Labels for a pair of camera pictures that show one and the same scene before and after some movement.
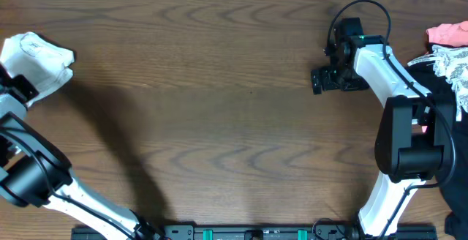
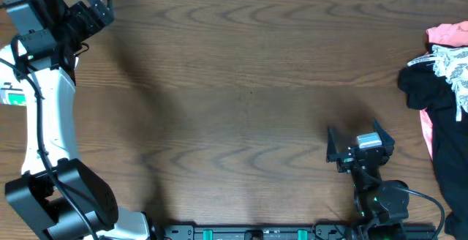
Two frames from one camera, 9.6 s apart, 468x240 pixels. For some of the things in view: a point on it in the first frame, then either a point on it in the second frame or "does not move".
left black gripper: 22,87 -> 97,10
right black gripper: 316,81 -> 355,156
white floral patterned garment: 450,62 does not move
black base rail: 250,231 does not move
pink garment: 451,34 does not move
